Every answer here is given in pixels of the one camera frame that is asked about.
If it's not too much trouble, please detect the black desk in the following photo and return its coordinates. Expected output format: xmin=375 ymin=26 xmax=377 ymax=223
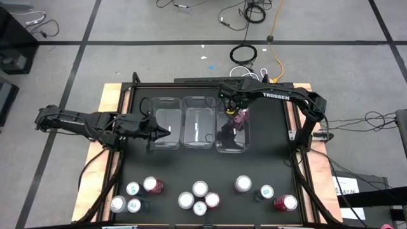
xmin=0 ymin=5 xmax=39 ymax=76

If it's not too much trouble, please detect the orange extension cord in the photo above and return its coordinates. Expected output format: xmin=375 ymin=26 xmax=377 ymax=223
xmin=266 ymin=0 xmax=286 ymax=83

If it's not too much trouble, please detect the blue slim energy drink can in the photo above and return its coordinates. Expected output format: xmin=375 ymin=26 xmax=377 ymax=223
xmin=126 ymin=181 xmax=149 ymax=198
xmin=127 ymin=198 xmax=151 ymax=214
xmin=193 ymin=200 xmax=208 ymax=217
xmin=253 ymin=184 xmax=275 ymax=202

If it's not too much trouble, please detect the red cola can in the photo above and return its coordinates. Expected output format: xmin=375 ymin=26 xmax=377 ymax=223
xmin=142 ymin=176 xmax=165 ymax=195
xmin=272 ymin=194 xmax=299 ymax=212
xmin=234 ymin=107 xmax=251 ymax=130
xmin=204 ymin=191 xmax=221 ymax=209

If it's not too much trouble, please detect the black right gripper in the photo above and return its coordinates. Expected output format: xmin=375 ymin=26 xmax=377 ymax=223
xmin=217 ymin=78 xmax=255 ymax=116

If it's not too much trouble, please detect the black metal table frame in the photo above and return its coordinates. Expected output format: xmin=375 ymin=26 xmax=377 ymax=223
xmin=97 ymin=71 xmax=319 ymax=229

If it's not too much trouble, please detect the black cabinet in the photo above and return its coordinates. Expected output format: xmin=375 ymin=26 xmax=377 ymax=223
xmin=330 ymin=170 xmax=407 ymax=229

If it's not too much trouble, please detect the large black cable coil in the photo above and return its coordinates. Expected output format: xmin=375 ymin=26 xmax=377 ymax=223
xmin=229 ymin=43 xmax=258 ymax=66

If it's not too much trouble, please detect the black box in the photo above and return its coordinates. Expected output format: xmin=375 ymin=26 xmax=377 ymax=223
xmin=0 ymin=77 xmax=20 ymax=127

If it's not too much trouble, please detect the black cable with connector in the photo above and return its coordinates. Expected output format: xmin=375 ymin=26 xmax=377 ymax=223
xmin=217 ymin=0 xmax=252 ymax=32

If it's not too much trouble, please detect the small black cable coil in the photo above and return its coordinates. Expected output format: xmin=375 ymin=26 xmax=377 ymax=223
xmin=244 ymin=4 xmax=266 ymax=24

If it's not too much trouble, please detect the white paper label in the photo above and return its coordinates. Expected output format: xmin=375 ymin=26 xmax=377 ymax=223
xmin=332 ymin=176 xmax=360 ymax=196
xmin=341 ymin=207 xmax=366 ymax=221

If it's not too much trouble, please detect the black cable with grey adapter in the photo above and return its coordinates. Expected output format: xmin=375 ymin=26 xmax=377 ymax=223
xmin=155 ymin=0 xmax=210 ymax=14

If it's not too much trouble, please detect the black beam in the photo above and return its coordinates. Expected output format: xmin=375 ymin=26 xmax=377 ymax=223
xmin=336 ymin=186 xmax=407 ymax=208

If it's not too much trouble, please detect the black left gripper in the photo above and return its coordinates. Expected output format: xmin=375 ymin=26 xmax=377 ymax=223
xmin=128 ymin=114 xmax=172 ymax=155

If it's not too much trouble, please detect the clear plastic bin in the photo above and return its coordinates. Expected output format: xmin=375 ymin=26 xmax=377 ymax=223
xmin=181 ymin=95 xmax=217 ymax=149
xmin=215 ymin=98 xmax=251 ymax=154
xmin=146 ymin=96 xmax=183 ymax=151

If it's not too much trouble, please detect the black cable bundle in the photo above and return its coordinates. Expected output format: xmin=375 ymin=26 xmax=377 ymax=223
xmin=319 ymin=110 xmax=398 ymax=134

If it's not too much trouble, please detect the black cable conduit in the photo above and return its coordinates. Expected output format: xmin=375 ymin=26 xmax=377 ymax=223
xmin=291 ymin=151 xmax=343 ymax=225
xmin=76 ymin=152 xmax=125 ymax=223

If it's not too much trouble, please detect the black cable with plug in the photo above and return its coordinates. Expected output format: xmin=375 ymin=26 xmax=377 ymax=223
xmin=30 ymin=18 xmax=60 ymax=39

